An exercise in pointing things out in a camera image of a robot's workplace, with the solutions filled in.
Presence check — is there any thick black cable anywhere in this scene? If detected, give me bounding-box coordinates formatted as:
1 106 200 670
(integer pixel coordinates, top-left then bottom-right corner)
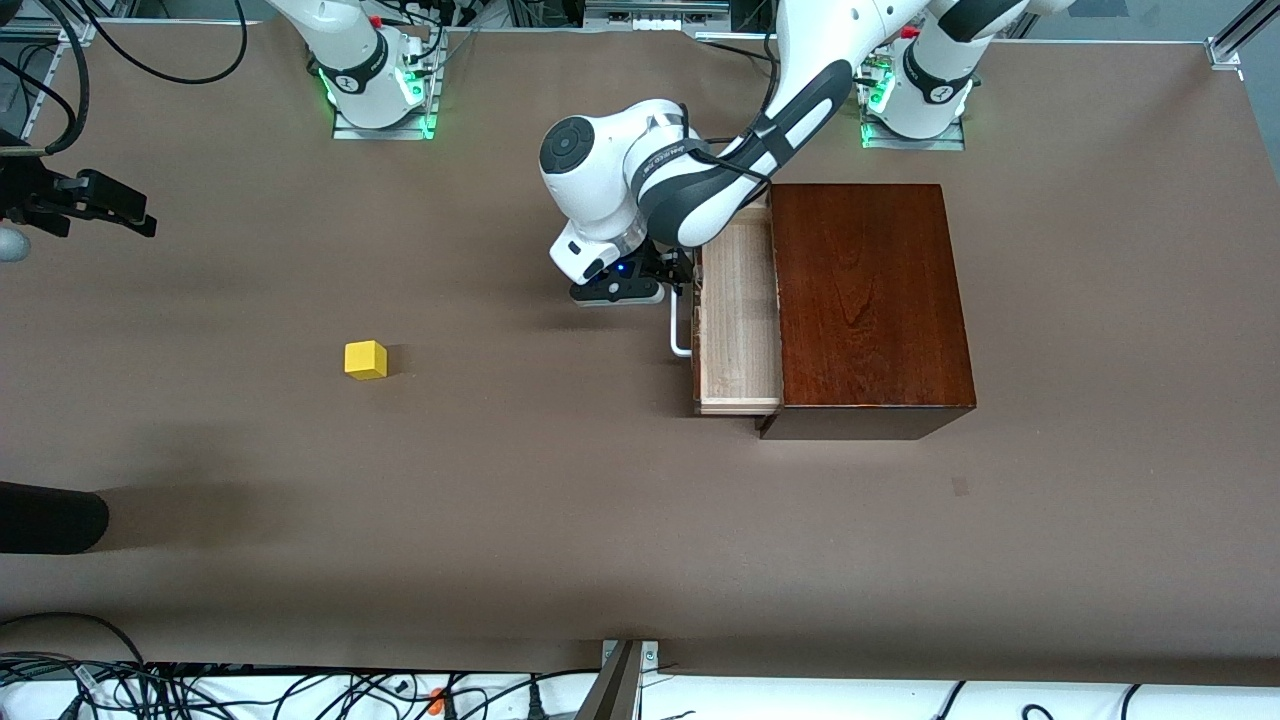
0 0 94 157

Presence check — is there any black looped cable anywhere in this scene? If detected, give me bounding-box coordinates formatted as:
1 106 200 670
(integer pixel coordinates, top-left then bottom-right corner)
85 0 249 87

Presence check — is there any aluminium strut with bracket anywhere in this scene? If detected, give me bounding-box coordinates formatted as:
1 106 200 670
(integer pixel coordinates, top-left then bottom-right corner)
575 639 661 720

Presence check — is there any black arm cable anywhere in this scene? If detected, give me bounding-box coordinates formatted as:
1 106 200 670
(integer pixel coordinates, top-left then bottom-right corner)
688 0 801 187

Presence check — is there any black table cable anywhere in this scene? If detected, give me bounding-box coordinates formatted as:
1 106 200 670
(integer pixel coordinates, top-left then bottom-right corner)
698 35 777 64

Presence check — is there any black ribbed rounded pad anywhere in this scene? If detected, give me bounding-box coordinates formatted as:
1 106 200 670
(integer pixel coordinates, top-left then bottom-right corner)
0 481 110 555

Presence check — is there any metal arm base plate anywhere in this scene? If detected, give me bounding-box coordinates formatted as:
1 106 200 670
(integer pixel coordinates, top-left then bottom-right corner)
860 55 967 152
333 60 441 141

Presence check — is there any silver drawer handle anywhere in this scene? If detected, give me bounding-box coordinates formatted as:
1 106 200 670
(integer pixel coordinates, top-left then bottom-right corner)
667 288 698 359

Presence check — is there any aluminium corner profile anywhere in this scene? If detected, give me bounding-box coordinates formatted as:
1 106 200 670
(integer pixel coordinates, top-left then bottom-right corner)
1205 0 1280 71

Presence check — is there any wooden drawer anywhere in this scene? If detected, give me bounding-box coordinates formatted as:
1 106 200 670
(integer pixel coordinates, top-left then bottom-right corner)
692 190 785 417

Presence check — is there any white power strip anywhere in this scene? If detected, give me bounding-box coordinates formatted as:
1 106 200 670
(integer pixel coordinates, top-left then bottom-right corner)
585 0 732 32

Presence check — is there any yellow block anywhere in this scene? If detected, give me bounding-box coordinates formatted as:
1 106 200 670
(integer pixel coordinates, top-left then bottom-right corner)
344 340 389 381

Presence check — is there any dark wooden cabinet box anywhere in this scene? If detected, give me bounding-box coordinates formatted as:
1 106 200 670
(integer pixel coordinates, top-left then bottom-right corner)
757 183 979 441

